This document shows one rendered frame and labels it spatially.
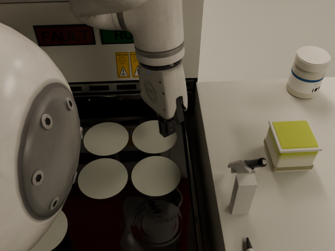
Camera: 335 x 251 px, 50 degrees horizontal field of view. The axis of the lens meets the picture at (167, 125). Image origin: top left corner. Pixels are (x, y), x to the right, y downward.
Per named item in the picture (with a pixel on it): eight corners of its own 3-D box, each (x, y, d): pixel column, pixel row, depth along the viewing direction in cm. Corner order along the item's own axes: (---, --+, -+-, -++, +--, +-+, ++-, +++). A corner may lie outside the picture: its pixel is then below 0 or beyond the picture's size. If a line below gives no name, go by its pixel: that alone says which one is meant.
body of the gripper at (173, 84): (126, 49, 64) (135, 100, 71) (157, 71, 57) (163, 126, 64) (162, 36, 67) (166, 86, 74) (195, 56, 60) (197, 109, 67)
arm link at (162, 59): (124, 39, 62) (126, 55, 64) (150, 58, 56) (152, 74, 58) (164, 25, 66) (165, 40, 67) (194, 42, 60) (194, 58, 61)
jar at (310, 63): (282, 80, 85) (292, 46, 78) (311, 78, 85) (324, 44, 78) (290, 100, 80) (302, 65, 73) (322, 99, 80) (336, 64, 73)
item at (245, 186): (222, 186, 64) (232, 136, 55) (244, 185, 64) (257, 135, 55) (228, 216, 60) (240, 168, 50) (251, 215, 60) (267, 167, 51)
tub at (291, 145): (261, 144, 71) (268, 119, 66) (298, 142, 72) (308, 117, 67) (271, 175, 66) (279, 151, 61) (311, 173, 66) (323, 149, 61)
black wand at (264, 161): (270, 166, 46) (269, 156, 46) (259, 167, 46) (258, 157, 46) (235, 169, 65) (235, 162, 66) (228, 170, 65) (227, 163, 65)
